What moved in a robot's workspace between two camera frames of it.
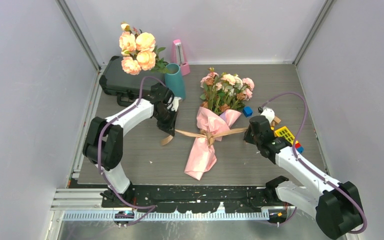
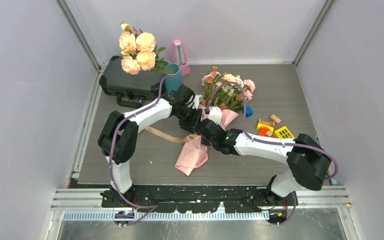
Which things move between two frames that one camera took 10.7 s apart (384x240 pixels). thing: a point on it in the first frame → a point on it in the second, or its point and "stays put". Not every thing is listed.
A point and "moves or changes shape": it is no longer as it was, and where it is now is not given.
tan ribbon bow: x=206 y=134 moves or changes shape
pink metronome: x=178 y=56 stays put
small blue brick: x=247 y=111 stays put
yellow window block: x=284 y=132 stays put
